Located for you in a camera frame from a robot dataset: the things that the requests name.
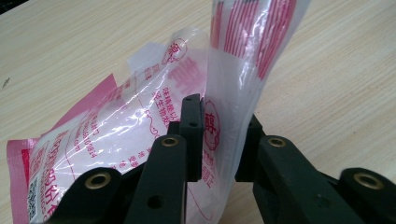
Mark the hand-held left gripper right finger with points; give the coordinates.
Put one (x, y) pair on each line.
(280, 174)

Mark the pink printed clear plastic bag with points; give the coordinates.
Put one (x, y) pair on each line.
(124, 130)

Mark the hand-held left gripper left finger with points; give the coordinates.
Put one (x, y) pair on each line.
(191, 130)

